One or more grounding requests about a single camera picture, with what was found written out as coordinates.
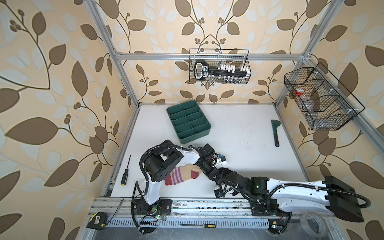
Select beige maroon striped sock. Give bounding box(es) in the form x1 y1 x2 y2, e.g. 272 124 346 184
165 164 202 186

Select green compartment tray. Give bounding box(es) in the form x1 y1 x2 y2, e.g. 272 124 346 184
166 100 212 145

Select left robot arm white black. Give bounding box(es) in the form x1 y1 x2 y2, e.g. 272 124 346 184
131 140 227 217

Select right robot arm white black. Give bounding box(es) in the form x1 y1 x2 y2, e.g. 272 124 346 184
213 168 371 223

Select clear tape roll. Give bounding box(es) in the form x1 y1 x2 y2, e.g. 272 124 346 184
300 212 328 238

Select black yellow screwdriver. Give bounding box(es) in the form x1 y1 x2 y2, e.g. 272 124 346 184
121 155 132 186

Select black socket set holder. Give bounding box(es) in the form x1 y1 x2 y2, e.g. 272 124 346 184
192 60 252 80

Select red capped jar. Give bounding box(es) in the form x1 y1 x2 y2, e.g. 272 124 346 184
293 88 305 97

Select black yellow tape measure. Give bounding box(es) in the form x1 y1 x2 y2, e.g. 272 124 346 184
87 212 108 231

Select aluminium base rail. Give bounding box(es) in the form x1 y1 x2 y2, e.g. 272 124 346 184
88 198 288 229

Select yellow black handled knife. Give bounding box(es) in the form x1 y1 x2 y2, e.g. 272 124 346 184
180 224 217 229

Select green handled tool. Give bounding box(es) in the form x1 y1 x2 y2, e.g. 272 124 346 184
271 120 281 147

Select back wall wire basket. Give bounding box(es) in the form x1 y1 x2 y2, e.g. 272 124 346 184
189 48 252 85

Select wall wire basket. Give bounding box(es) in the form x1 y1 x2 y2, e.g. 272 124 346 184
189 48 252 85
284 62 366 131

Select right wall wire basket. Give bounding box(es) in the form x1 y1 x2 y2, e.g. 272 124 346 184
284 62 366 131

